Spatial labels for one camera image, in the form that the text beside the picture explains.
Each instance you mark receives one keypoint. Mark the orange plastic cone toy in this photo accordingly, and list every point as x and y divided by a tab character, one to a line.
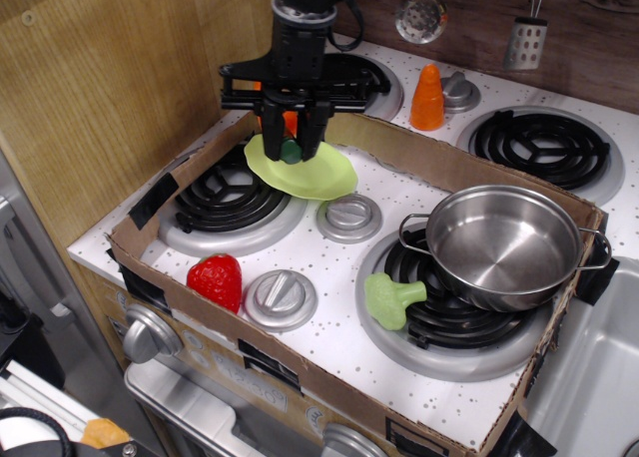
427	106

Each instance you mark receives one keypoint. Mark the hanging silver slotted spoon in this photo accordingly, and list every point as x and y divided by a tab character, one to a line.
421	22

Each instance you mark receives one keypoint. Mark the light green toy broccoli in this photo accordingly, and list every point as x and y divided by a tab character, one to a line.
387	301

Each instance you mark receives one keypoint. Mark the back right black burner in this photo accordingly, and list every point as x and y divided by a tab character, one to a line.
561	148

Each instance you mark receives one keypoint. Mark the orange toy carrot green stem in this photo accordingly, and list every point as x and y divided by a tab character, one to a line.
291	151

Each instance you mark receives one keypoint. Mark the red toy strawberry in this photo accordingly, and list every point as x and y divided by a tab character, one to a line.
218	278

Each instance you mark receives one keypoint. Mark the back left black burner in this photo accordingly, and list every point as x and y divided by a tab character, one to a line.
384	94

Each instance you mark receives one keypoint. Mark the stainless steel pot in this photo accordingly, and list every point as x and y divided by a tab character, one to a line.
503	248

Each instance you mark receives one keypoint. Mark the black burner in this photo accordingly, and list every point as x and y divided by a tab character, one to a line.
444	337
561	148
384	94
228	209

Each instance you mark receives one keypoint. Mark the hanging silver spatula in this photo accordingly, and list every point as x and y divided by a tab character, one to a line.
526	41

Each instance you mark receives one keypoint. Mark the front left black burner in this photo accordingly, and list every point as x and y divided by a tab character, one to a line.
228	209

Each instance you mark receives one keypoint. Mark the silver oven door handle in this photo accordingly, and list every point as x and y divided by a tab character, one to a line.
209	418

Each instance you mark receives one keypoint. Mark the silver oven knob right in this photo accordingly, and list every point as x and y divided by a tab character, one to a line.
341	441

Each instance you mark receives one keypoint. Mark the front right black burner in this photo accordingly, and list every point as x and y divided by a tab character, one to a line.
444	337

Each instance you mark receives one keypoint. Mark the silver oven knob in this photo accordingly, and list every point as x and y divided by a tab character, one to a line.
149	335
341	441

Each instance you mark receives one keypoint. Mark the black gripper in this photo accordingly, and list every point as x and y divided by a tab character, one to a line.
296	73

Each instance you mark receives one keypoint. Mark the silver oven knob left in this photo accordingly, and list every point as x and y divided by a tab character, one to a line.
149	335

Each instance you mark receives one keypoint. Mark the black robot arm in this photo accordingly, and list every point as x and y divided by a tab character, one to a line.
313	13

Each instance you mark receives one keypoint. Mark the brown cardboard fence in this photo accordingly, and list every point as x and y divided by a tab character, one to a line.
458	407

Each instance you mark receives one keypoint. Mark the light green plastic plate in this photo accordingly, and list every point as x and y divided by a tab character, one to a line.
327	176

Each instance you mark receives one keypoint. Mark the grey sink basin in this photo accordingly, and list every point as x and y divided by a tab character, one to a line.
584	401

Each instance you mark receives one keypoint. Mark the silver stove knob back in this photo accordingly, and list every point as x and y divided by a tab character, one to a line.
460	95

